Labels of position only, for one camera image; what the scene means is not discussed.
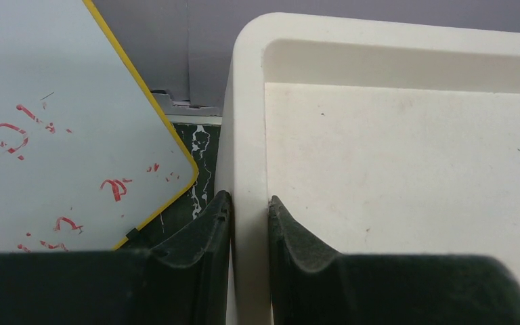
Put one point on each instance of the yellow framed whiteboard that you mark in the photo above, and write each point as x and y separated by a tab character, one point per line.
86	153

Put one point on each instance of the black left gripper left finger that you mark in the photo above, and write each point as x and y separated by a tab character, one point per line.
183	280

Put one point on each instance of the white plastic drawer organizer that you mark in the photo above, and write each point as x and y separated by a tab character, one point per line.
379	137

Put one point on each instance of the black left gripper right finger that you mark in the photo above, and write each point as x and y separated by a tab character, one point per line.
312	283

